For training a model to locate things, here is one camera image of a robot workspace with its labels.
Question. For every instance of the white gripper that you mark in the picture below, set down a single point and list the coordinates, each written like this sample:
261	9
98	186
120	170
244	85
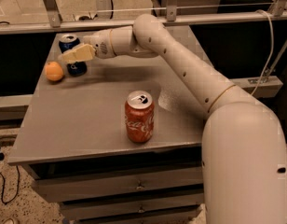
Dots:
101	44

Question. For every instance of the blue pepsi can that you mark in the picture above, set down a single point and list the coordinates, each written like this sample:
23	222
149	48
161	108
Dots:
67	42

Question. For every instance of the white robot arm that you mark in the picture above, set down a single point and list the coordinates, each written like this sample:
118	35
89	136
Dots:
244	153

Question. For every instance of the red coca-cola can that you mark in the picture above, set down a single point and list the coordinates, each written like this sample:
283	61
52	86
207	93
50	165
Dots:
139	116

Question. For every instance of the orange fruit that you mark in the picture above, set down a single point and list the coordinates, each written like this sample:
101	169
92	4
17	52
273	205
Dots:
53	71

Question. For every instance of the grey drawer cabinet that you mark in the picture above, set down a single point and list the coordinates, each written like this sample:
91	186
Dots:
73	143

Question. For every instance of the grey metal railing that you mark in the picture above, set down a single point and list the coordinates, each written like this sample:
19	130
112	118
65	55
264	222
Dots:
39	16

